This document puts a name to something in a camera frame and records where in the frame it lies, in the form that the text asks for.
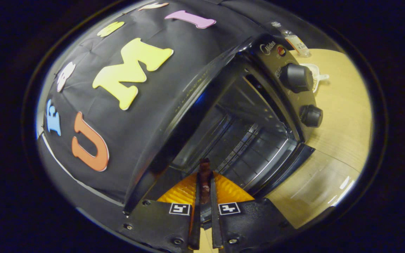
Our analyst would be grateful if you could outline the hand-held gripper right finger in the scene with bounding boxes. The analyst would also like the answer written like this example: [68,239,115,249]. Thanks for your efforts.
[210,172,297,253]

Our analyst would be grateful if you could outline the black toaster oven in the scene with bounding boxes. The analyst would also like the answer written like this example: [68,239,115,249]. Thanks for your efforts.
[123,33,363,229]

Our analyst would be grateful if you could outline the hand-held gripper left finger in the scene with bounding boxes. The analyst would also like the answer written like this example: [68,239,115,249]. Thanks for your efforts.
[123,172,202,252]

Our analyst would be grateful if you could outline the white divided dish with beans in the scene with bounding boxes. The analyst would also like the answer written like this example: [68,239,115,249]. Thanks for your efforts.
[300,63,330,93]

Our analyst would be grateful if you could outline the small clear glass bottle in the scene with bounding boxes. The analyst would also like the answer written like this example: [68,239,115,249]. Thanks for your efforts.
[271,21,311,58]

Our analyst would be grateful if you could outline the brown meat slice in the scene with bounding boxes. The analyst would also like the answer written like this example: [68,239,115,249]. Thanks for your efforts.
[199,158,213,205]

